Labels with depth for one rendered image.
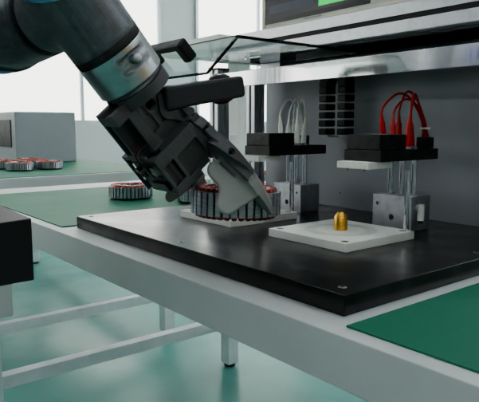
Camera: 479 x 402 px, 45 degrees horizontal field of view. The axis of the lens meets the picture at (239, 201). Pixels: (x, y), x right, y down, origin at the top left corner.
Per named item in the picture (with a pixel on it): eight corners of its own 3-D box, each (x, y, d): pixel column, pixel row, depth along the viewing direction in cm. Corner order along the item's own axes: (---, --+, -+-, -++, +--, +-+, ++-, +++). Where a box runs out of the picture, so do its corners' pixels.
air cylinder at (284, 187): (300, 214, 108) (300, 184, 107) (272, 209, 113) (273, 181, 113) (319, 210, 111) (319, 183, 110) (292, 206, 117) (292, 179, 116)
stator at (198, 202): (226, 225, 64) (227, 191, 64) (173, 213, 73) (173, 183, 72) (298, 218, 71) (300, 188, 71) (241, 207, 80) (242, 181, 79)
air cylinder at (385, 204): (410, 231, 89) (411, 196, 88) (371, 225, 95) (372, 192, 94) (429, 228, 92) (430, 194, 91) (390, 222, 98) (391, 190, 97)
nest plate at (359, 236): (345, 253, 74) (345, 243, 74) (268, 235, 86) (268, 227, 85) (414, 238, 83) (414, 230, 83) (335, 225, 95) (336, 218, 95)
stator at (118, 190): (125, 195, 155) (125, 180, 155) (160, 196, 151) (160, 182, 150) (99, 199, 145) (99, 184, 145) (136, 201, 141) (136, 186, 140)
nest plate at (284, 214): (230, 227, 93) (230, 219, 93) (180, 216, 104) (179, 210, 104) (296, 218, 102) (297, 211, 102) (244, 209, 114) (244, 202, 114)
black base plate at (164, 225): (343, 317, 56) (344, 294, 55) (76, 227, 105) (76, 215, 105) (555, 252, 85) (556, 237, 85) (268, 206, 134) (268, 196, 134)
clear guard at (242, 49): (206, 73, 81) (206, 30, 80) (126, 84, 100) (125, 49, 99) (357, 84, 101) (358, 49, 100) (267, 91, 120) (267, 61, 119)
